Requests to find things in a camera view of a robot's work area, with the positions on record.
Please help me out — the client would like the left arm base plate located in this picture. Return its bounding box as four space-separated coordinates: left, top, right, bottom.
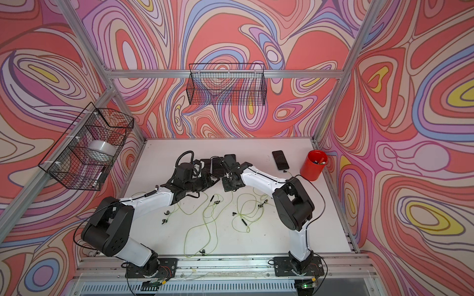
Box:
123 258 178 280

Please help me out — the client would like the black phone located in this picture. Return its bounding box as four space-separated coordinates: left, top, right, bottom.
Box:
211 158 225 178
272 150 290 171
223 154 237 171

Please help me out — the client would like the white tape roll in basket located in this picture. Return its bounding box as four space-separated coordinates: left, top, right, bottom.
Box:
86 140 117 163

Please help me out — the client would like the black wire basket on back wall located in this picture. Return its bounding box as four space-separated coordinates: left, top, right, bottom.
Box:
186 62 267 107

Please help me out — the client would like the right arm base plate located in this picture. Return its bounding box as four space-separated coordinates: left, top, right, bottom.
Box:
272 255 325 278

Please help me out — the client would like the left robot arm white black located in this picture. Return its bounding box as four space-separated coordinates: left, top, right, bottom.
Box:
81 150 219 277

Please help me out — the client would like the red cylindrical cup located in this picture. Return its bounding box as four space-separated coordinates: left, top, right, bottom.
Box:
300 150 328 181

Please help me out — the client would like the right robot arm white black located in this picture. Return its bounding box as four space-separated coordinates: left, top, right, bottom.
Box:
219 155 315 275

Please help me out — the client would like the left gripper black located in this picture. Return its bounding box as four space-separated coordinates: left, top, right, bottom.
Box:
183 173 220 194

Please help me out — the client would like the black wire basket on left wall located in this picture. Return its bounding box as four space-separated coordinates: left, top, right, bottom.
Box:
38 103 135 191

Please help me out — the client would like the black wire basket on wall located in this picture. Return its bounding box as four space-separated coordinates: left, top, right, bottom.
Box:
186 62 267 107
38 103 135 191

